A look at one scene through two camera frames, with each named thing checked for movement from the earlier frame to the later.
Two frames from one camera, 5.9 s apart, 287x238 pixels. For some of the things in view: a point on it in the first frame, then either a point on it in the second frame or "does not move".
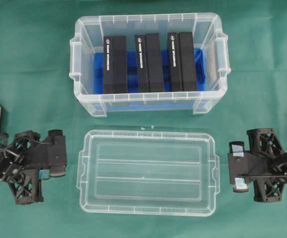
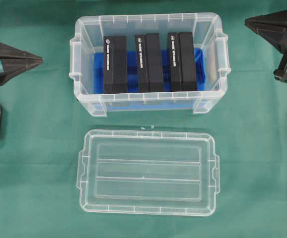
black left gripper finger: x=55 y=138 to x=5 y=50
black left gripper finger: x=57 y=170 to x=0 y=71
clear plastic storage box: x=124 y=62 does not move
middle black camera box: x=149 y=63 does not move
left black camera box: x=115 y=64 does not move
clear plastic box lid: x=149 y=172 does not move
